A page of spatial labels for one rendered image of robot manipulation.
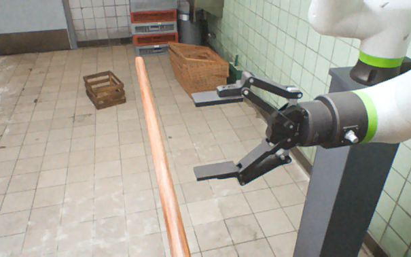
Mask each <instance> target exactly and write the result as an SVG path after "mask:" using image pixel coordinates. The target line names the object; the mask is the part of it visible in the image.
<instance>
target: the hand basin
mask: <svg viewBox="0 0 411 257"><path fill-rule="evenodd" d="M186 1H187V2H188V3H189V4H190V17H188V20H189V21H190V22H191V23H192V24H194V23H195V12H196V9H199V8H202V19H203V20H206V19H207V14H208V15H209V17H210V22H211V25H212V30H211V32H210V33H209V34H208V36H209V38H215V39H216V34H215V33H214V32H213V21H212V17H211V14H213V15H215V16H217V17H219V18H223V6H224V0H186Z"/></svg>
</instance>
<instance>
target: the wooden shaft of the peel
mask: <svg viewBox="0 0 411 257"><path fill-rule="evenodd" d="M135 64H136V68H137V75H138V79H139V86H140V91H141V98H142V102H143V109H144V114H145V120H146V125H147V132H148V135H149V142H150V148H151V155H152V158H153V163H154V169H155V174H156V181H157V185H158V189H159V193H160V200H161V204H162V211H163V215H164V222H165V226H166V233H167V238H168V245H169V249H170V253H171V257H192V255H191V252H190V247H189V244H187V238H186V235H185V230H184V227H183V221H182V218H181V212H180V209H179V204H178V201H177V196H176V193H175V187H174V184H173V179H172V175H171V170H170V167H169V163H168V158H167V155H166V150H165V147H164V142H163V138H162V136H161V132H160V127H159V124H158V119H157V116H156V110H155V107H154V102H153V99H152V95H151V90H150V87H149V82H148V79H147V73H146V70H145V65H144V62H143V59H142V58H141V57H140V56H138V57H136V59H135Z"/></svg>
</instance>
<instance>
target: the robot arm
mask: <svg viewBox="0 0 411 257"><path fill-rule="evenodd" d="M308 21H309V24H310V26H311V27H312V29H313V30H315V31H316V32H317V33H319V34H321V35H325V36H332V37H347V38H355V39H360V41H361V42H360V45H359V58H358V60H357V62H356V64H355V66H354V67H353V68H352V69H351V70H350V74H349V75H350V78H351V79H352V80H354V81H356V82H357V83H360V84H363V85H365V86H370V87H369V88H364V89H360V90H350V91H344V92H333V93H327V94H322V95H317V96H316V97H315V98H314V99H313V101H303V102H298V99H301V98H302V97H303V92H301V91H300V90H299V89H298V88H297V87H296V86H284V85H281V84H278V83H276V82H273V81H272V80H269V79H266V78H263V77H262V76H261V75H258V74H256V73H253V72H250V71H247V70H244V71H243V72H242V78H241V80H238V81H236V83H235V84H233V85H225V86H218V87H217V91H211V92H199V93H192V94H191V98H192V100H193V103H194V104H195V105H196V107H202V106H208V105H219V104H226V103H237V102H243V96H244V97H246V98H247V99H248V100H250V101H251V102H252V103H254V104H256V105H257V106H259V107H260V108H262V109H263V110H264V111H265V112H266V113H267V114H269V115H270V117H269V118H267V128H266V136H265V137H264V138H263V139H262V142H261V143H260V144H259V145H258V146H257V147H256V148H255V149H253V150H251V151H250V153H248V154H247V155H246V156H244V157H243V158H242V159H241V160H239V161H238V162H237V163H236V164H234V161H233V160H232V161H228V162H219V163H214V164H209V165H201V166H196V167H194V173H195V176H196V179H197V182H201V181H205V180H210V179H218V180H221V179H230V178H236V179H237V180H238V182H239V184H240V186H244V185H246V184H248V183H249V182H252V181H253V180H255V179H257V178H258V177H260V176H262V175H263V174H265V173H267V172H269V171H271V170H273V169H275V168H276V167H278V166H281V165H285V164H288V163H290V162H291V158H290V157H289V150H290V149H292V148H294V147H302V148H309V146H314V145H320V146H321V147H322V148H324V149H326V150H328V149H329V148H337V147H342V146H346V145H355V144H359V143H368V142H384V143H400V142H404V141H407V140H409V139H411V58H408V57H407V56H406V53H407V51H408V47H409V45H410V41H411V0H312V2H311V5H310V7H309V10H308ZM251 85H252V86H254V87H258V88H261V89H262V90H265V91H268V92H271V93H273V94H275V95H278V96H280V97H283V98H285V99H286V100H287V101H288V102H287V103H285V104H284V105H282V106H281V107H280V108H277V107H276V106H275V105H273V104H272V103H271V102H269V101H267V100H266V99H265V98H263V97H262V96H261V95H259V94H258V93H256V91H253V90H252V89H250V87H251ZM242 95H243V96H242ZM270 142H271V143H273V144H274V145H273V146H272V147H271V146H270V144H269V143H270ZM240 168H242V169H240ZM244 176H245V177H244Z"/></svg>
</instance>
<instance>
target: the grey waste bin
mask: <svg viewBox="0 0 411 257"><path fill-rule="evenodd" d="M188 17H190V7H189V6H181V7H178V8H177V19H178V32H179V43H180V44H187V45H193V46H202V47H203V45H202V8H199V9H196V12H195V23H194V24H192V23H191V22H190V21H189V20H188Z"/></svg>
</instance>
